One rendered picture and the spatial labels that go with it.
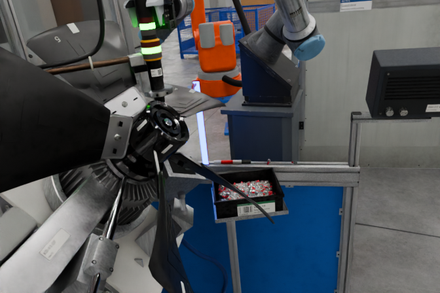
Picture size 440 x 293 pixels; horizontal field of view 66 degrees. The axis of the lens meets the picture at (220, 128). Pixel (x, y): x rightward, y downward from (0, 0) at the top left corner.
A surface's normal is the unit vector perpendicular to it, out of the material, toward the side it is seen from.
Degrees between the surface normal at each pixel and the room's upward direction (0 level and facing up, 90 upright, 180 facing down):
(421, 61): 15
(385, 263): 0
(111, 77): 45
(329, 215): 90
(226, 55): 90
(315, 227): 90
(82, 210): 50
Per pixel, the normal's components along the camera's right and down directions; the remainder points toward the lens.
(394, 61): -0.13, -0.78
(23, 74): 0.77, -0.15
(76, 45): 0.26, -0.44
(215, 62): 0.11, 0.38
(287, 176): -0.17, 0.40
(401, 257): -0.09, -0.91
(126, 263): 0.69, -0.60
